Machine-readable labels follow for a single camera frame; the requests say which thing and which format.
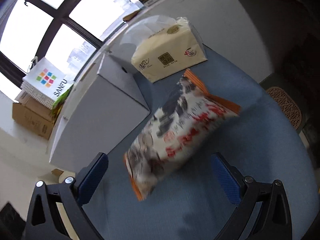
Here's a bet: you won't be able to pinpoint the brown cardboard box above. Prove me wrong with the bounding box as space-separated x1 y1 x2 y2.
12 90 55 140

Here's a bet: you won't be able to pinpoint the green yellow flat packets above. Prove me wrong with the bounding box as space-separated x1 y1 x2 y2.
50 86 73 122

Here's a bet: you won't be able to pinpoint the woven rattan stool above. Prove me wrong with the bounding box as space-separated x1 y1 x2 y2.
266 86 302 129

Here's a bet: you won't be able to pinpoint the white storage box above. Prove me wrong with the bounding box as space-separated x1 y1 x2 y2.
47 17 208 173

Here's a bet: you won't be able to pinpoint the orange white snack bag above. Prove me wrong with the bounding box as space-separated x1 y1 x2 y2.
124 69 241 201

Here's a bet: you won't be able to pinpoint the white SANFU shopping bag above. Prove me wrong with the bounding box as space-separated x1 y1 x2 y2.
21 57 74 110

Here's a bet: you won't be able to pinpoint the cream tissue pack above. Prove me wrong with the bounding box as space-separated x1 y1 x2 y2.
131 15 207 83

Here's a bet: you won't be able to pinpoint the brown wrapped snack on sill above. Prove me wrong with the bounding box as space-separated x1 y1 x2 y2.
123 9 141 22

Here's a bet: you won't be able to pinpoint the black window frame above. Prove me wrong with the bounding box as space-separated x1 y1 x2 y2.
1 0 103 87

